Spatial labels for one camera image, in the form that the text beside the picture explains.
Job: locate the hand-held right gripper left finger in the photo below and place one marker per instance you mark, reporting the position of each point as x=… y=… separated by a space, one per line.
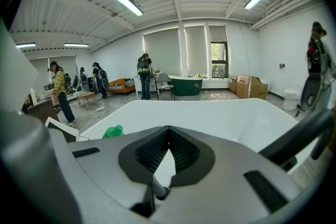
x=105 y=162

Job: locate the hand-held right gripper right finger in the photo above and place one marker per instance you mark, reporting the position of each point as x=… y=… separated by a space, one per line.
x=231 y=165

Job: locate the green cleaner bottle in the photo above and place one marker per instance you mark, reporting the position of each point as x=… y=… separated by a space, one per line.
x=113 y=131

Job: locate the white bathtub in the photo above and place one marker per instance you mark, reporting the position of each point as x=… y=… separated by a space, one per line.
x=210 y=118

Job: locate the white framed dark board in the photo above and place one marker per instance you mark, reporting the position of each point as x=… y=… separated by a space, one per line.
x=64 y=129

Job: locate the white power strip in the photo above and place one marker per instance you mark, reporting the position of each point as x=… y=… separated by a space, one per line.
x=100 y=108

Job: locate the low wooden table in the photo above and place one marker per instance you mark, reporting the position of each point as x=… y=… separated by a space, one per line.
x=86 y=95

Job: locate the orange sofa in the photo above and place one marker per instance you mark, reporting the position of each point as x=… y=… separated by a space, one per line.
x=119 y=86

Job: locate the large cardboard box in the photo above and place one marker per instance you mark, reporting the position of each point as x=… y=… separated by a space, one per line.
x=249 y=86

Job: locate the small cardboard box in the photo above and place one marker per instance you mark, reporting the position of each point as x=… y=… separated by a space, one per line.
x=232 y=84

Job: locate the brown cabinet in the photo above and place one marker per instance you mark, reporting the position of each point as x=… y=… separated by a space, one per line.
x=43 y=110

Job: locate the backpack on stand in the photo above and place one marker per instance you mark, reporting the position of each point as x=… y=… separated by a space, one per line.
x=83 y=78

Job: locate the dark green bathtub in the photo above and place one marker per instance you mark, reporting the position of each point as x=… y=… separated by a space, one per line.
x=187 y=86

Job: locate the white desk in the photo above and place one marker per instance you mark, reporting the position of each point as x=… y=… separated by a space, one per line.
x=152 y=85

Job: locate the grey chair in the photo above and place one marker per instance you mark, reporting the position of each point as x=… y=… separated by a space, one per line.
x=163 y=81

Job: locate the black framed window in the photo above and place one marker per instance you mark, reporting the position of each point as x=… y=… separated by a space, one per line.
x=219 y=60

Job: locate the narrow grey roller blind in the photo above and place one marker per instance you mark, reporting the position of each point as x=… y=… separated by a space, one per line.
x=196 y=49

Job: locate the wide grey roller blind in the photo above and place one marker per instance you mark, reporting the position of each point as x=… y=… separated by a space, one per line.
x=162 y=52

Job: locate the white panel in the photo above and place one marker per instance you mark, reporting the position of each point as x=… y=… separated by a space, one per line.
x=15 y=70

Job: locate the short grey roller blind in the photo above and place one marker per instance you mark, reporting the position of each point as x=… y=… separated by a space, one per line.
x=217 y=33

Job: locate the black wall socket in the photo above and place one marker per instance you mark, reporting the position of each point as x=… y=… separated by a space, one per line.
x=282 y=65

